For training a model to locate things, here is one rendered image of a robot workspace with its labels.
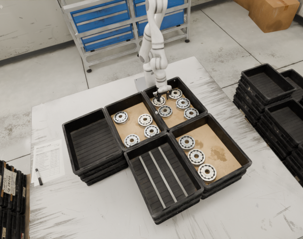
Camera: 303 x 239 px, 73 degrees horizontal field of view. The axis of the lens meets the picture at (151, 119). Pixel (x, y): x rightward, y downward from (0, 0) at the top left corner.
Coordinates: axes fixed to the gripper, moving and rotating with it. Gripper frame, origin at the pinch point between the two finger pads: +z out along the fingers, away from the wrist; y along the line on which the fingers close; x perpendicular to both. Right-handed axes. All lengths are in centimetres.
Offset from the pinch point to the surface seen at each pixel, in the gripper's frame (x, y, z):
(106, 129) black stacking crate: 5.7, 45.4, 4.2
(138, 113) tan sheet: 0.8, 20.4, 4.5
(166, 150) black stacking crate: 36.4, 12.4, 6.3
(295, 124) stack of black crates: 31, -108, 54
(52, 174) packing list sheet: 18, 91, 16
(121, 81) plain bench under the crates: -52, 24, 15
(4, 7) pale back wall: -262, 145, -7
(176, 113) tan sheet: 11.7, -4.8, 5.6
